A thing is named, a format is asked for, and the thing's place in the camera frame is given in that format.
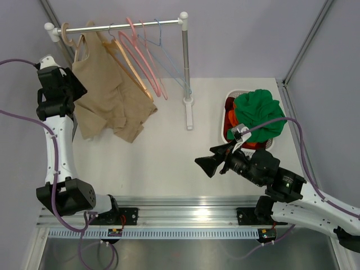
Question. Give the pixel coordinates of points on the orange cloth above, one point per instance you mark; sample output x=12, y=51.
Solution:
x=231, y=117

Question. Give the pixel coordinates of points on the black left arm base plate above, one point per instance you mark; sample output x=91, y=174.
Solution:
x=123, y=216

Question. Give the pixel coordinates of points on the orange wooden hanger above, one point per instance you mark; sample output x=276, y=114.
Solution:
x=119, y=54

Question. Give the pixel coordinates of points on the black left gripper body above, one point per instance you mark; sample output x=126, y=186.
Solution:
x=73, y=87

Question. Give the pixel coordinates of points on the aluminium frame post left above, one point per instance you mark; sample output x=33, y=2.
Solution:
x=53, y=28

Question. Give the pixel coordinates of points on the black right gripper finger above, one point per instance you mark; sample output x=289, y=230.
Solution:
x=222, y=150
x=209, y=164

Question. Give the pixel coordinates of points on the blue wire hanger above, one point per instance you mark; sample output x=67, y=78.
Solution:
x=180, y=79

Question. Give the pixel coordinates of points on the white slotted cable duct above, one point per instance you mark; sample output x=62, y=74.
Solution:
x=171, y=233

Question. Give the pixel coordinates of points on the thick pink plastic hanger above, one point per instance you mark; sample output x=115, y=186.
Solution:
x=131, y=45

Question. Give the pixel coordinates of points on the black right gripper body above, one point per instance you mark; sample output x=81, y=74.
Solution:
x=237, y=162

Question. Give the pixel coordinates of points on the dark red cloth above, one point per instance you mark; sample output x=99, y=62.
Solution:
x=226, y=125

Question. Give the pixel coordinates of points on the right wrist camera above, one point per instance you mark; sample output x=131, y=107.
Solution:
x=241, y=134

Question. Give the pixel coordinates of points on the white laundry basket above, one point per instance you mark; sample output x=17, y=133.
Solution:
x=235, y=93

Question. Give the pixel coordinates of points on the green cloth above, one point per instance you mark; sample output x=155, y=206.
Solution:
x=255, y=108

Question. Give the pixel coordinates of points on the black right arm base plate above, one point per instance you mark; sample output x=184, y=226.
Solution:
x=250, y=216

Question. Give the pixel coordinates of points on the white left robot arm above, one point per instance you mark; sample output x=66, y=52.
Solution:
x=63, y=193

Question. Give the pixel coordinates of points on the aluminium frame post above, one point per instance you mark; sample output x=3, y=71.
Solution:
x=53, y=28
x=314, y=29

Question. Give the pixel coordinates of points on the aluminium frame post right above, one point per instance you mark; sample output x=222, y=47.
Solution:
x=314, y=29

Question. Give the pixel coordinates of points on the beige t shirt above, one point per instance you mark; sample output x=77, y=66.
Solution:
x=113, y=100

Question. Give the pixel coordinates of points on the beige wooden hanger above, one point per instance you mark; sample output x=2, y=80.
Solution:
x=70, y=42

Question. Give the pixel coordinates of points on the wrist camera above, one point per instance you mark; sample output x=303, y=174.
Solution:
x=46, y=61
x=241, y=134

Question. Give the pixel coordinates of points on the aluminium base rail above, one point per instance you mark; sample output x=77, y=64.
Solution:
x=187, y=212

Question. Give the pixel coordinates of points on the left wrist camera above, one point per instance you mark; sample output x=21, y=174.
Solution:
x=46, y=61

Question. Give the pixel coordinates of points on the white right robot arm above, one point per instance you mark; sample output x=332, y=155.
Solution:
x=288, y=197

